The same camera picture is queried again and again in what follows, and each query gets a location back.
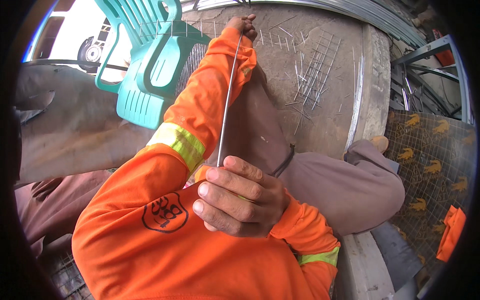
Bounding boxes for black cord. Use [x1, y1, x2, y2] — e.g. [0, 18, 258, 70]
[271, 143, 296, 178]

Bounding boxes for bundle of long wires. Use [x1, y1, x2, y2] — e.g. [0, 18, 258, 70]
[343, 47, 367, 152]

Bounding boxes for fine wire mesh piece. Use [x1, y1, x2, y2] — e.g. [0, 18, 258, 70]
[175, 43, 208, 96]

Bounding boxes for ladder shaped wire mesh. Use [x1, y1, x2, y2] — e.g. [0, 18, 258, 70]
[295, 31, 343, 110]

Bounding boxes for black hose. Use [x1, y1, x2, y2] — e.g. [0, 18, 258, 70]
[22, 58, 129, 73]

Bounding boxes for long thin steel rod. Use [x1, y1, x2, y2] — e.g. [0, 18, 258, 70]
[216, 31, 244, 168]

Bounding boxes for grey metal plate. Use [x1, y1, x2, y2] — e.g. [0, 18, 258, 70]
[370, 220, 425, 294]

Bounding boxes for grey steel frame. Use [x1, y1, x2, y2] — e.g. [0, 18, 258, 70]
[390, 34, 474, 125]

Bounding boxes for rusty wire mesh panel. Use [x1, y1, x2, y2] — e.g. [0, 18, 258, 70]
[47, 250, 95, 300]

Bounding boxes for white vehicle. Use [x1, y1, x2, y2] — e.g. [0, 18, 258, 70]
[22, 0, 133, 81]

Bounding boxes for person's left hand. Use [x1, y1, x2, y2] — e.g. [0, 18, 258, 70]
[224, 14, 259, 42]

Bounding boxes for red box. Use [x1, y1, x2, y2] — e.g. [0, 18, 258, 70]
[431, 28, 456, 67]

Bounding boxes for orange cloth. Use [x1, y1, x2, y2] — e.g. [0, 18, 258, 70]
[436, 205, 467, 263]

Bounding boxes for wire comb strip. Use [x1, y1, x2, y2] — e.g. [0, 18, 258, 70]
[139, 17, 309, 52]

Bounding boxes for heap of short wire pieces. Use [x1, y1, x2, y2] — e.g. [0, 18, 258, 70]
[268, 15, 347, 136]

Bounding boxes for person's legs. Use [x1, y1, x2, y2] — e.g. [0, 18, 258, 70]
[15, 64, 406, 259]

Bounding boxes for person's right hand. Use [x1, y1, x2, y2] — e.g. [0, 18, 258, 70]
[192, 155, 292, 239]

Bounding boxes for stack of metal profiles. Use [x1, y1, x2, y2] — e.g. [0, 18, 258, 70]
[193, 0, 429, 49]

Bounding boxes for green plastic chair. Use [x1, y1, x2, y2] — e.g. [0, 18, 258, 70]
[94, 0, 211, 130]

